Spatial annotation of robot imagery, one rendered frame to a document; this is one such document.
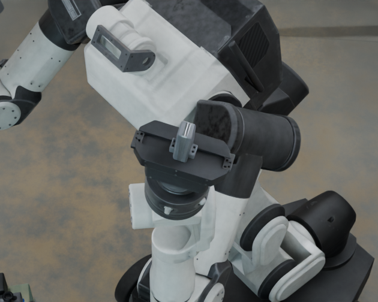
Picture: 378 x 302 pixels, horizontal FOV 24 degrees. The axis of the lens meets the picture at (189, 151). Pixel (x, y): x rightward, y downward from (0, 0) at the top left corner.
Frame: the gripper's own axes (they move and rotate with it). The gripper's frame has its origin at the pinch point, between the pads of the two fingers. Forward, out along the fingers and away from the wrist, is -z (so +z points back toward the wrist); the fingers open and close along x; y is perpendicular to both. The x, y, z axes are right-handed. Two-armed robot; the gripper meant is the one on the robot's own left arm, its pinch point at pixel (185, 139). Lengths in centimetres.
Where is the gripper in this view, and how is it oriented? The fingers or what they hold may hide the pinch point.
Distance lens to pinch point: 104.1
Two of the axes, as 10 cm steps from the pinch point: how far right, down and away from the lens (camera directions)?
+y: 2.9, -8.7, 3.9
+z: -0.7, 3.8, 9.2
